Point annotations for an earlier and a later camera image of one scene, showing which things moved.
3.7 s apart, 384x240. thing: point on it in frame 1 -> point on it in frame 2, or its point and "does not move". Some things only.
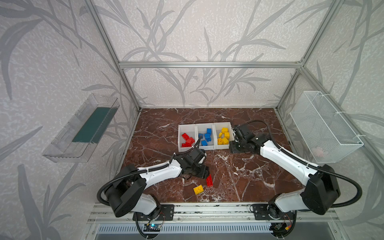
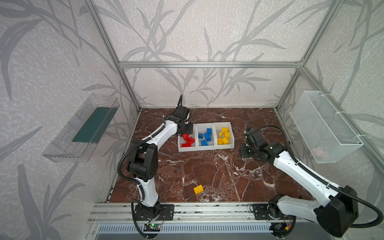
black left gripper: [204, 174] -> [190, 131]
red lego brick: [186, 145] does not move
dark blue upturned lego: [207, 137] does not move
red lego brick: [185, 136] does not move
